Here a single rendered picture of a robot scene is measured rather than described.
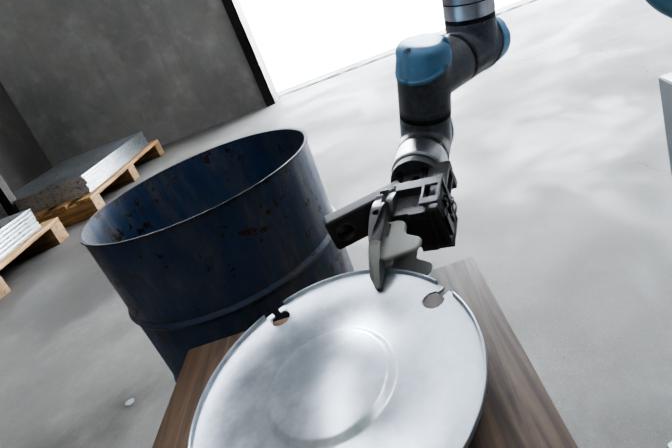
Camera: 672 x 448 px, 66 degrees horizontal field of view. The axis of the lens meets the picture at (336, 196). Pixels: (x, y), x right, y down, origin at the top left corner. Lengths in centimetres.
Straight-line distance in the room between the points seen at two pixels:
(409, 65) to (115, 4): 410
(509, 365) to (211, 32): 416
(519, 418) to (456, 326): 9
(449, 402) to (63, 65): 469
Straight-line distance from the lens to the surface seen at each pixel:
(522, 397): 47
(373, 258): 57
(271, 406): 52
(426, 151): 70
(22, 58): 510
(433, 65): 71
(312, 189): 85
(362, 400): 47
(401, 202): 63
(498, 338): 52
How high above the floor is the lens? 69
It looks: 21 degrees down
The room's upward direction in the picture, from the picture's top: 22 degrees counter-clockwise
